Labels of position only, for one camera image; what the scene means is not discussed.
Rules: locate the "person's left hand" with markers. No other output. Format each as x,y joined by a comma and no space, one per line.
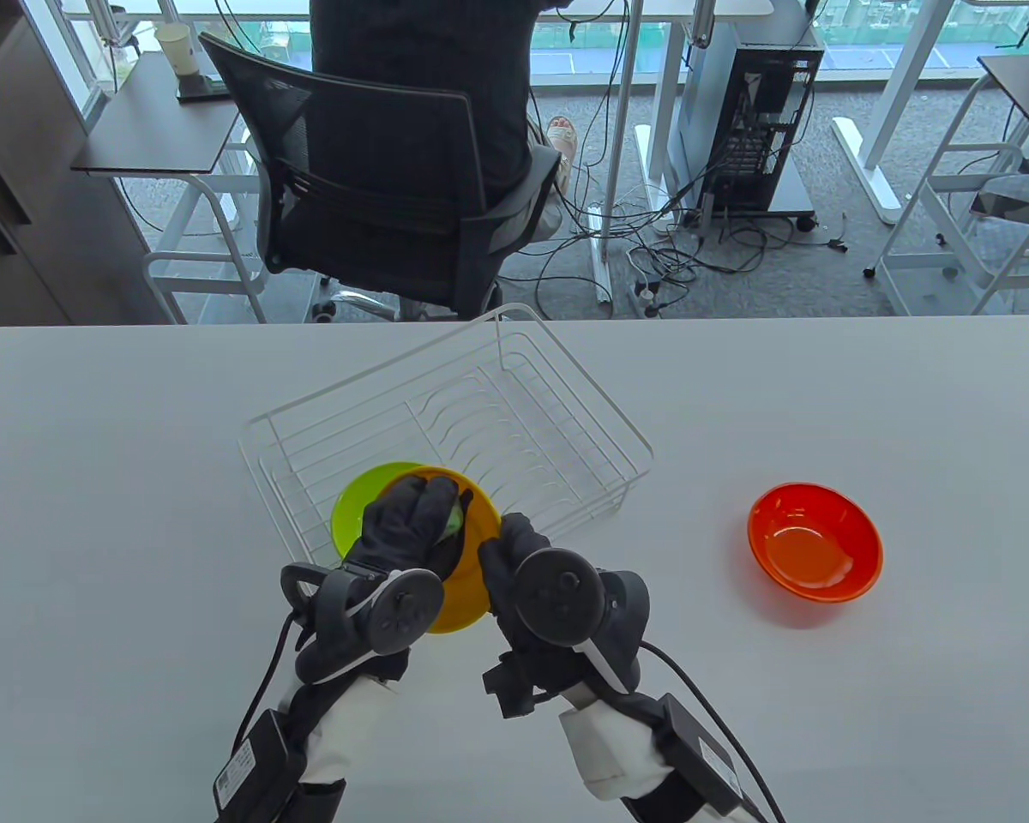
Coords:
403,523

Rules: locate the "person's right hand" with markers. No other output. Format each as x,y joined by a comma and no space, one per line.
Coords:
502,566

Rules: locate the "yellow plastic bowl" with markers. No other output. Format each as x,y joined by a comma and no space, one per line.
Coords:
472,600

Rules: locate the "green plastic bowl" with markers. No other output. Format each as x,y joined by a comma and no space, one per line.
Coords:
352,514

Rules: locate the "green hand towel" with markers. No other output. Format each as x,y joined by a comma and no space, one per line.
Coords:
456,519

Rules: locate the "red plastic bowl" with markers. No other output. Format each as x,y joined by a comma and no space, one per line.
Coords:
823,549

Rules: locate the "person's right forearm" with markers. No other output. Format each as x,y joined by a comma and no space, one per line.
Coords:
609,737

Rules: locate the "person's left forearm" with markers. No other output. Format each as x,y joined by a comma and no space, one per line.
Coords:
343,729

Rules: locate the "black tracking controller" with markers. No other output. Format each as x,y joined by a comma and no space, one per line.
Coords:
557,596
399,609

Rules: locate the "black battery pack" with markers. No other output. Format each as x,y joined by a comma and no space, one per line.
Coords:
703,754
253,771

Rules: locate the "white power strip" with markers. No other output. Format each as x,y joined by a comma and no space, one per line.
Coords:
646,296

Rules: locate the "black mesh office chair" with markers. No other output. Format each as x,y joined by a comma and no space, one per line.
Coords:
377,154

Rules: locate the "dark top side table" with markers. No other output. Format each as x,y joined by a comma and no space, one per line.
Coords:
154,129

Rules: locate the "gray wheeled computer stand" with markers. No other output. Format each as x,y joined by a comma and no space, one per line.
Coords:
793,193

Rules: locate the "dark flat pad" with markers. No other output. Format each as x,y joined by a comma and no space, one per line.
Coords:
206,89

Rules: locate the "white metal cart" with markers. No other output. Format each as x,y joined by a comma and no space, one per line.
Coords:
909,291

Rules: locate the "dark wooden cabinet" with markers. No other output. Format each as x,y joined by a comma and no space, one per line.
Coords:
17,214

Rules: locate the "white standing desk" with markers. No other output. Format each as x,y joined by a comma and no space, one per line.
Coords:
905,77
667,94

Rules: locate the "black computer tower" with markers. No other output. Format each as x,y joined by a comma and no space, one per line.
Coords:
763,129

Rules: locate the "white paper cup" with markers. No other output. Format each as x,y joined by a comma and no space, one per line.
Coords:
176,51

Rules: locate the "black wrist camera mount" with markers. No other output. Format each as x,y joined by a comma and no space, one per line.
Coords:
519,686

